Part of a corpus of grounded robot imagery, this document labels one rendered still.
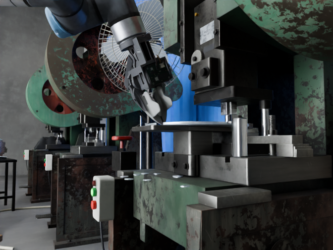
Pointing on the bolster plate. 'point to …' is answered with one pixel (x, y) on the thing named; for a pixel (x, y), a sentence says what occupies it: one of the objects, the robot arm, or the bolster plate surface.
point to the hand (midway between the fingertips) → (159, 119)
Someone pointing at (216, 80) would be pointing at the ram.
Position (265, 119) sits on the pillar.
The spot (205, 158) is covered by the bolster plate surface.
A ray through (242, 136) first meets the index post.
